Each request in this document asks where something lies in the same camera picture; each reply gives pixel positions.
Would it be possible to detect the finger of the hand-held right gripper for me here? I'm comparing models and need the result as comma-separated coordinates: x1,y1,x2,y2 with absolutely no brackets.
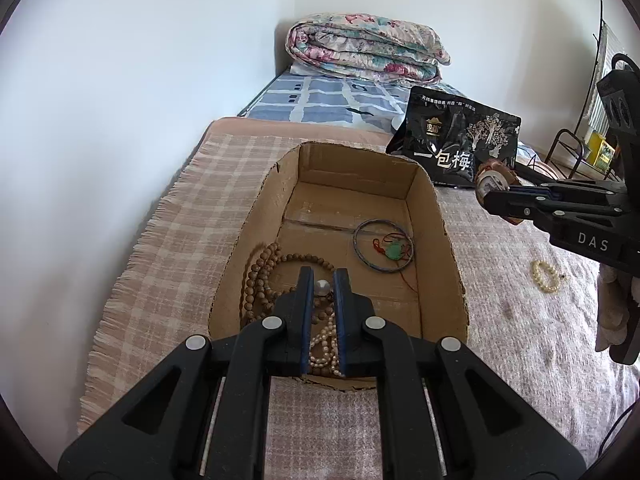
481,189,626,235
509,179,628,202

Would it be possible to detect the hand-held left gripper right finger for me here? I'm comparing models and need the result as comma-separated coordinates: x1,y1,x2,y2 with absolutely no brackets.
334,267,587,480

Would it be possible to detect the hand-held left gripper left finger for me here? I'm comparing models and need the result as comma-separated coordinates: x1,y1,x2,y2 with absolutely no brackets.
57,266,316,480

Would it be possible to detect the white pearl necklace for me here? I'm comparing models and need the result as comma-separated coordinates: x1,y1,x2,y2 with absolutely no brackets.
307,297,347,378

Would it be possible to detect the brown wooden bead necklace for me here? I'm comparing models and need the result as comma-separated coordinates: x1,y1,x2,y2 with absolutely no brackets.
240,242,337,328

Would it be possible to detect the red-brown segmented bracelet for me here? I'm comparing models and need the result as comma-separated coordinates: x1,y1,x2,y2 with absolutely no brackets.
475,160,518,226

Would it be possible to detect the thin blue bangle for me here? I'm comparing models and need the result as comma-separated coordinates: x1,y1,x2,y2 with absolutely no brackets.
353,219,415,272

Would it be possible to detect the green pendant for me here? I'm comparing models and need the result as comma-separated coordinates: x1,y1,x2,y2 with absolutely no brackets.
372,232,418,293

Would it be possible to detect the cardboard box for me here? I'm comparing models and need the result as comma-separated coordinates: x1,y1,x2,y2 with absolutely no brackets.
207,141,470,392

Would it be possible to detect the person's right hand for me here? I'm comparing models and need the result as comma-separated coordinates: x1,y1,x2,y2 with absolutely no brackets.
595,262,640,356

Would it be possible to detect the black metal clothes rack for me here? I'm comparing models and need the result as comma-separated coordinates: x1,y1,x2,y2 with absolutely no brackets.
545,0,626,181

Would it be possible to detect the striped hanging cloth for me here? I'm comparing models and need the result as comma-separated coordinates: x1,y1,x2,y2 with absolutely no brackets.
587,22,621,133

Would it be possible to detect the black snack bag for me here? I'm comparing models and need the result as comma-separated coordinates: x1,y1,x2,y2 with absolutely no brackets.
385,86,522,190

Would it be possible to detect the pink plaid blanket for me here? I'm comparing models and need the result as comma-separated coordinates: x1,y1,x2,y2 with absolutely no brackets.
77,117,640,480

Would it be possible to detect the blue patterned bedsheet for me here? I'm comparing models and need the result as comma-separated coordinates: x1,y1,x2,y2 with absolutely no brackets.
240,71,538,161

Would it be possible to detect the folded floral quilt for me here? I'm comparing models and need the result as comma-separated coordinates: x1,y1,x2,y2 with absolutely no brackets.
285,12,452,85

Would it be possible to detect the cream bead bracelet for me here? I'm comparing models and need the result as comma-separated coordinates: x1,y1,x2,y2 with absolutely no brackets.
531,259,566,295

